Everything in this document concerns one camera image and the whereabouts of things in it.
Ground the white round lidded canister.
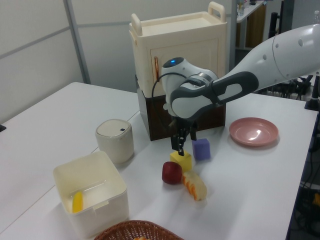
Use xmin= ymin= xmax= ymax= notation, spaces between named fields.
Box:
xmin=95 ymin=119 xmax=135 ymax=165

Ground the white square plastic container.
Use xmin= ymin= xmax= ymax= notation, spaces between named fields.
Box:
xmin=52 ymin=150 xmax=130 ymax=239

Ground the cream toy cabinet with handles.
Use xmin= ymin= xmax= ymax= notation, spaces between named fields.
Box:
xmin=129 ymin=1 xmax=228 ymax=99

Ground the yellow toy banana slice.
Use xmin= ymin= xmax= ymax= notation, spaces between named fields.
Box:
xmin=72 ymin=191 xmax=84 ymax=214

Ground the brown wicker basket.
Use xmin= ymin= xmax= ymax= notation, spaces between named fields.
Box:
xmin=93 ymin=219 xmax=185 ymax=240

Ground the dark brown wooden crate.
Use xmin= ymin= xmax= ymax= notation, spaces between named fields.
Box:
xmin=137 ymin=86 xmax=228 ymax=142

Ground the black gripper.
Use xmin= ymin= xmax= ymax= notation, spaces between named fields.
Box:
xmin=169 ymin=115 xmax=199 ymax=157

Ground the grey metal partition post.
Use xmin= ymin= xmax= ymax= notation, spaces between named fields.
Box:
xmin=63 ymin=0 xmax=92 ymax=85

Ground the purple cube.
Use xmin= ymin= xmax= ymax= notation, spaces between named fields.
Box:
xmin=191 ymin=137 xmax=212 ymax=161

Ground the black monitor stand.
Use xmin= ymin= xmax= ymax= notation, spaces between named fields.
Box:
xmin=304 ymin=74 xmax=320 ymax=111

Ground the toy bread with orange stripes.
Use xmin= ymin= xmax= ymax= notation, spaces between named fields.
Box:
xmin=181 ymin=170 xmax=208 ymax=202

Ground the wooden background desk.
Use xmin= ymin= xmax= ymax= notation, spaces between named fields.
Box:
xmin=234 ymin=0 xmax=267 ymax=50

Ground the yellow cube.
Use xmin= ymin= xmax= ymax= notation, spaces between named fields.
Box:
xmin=169 ymin=150 xmax=193 ymax=172

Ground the pink plate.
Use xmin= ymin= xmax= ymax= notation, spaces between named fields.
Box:
xmin=228 ymin=117 xmax=279 ymax=147

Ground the black electronics with cables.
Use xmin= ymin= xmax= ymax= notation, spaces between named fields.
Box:
xmin=258 ymin=74 xmax=315 ymax=101

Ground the red toy apple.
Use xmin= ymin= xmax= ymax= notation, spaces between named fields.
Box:
xmin=161 ymin=161 xmax=183 ymax=185

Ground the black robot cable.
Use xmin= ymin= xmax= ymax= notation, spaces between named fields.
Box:
xmin=151 ymin=72 xmax=187 ymax=130

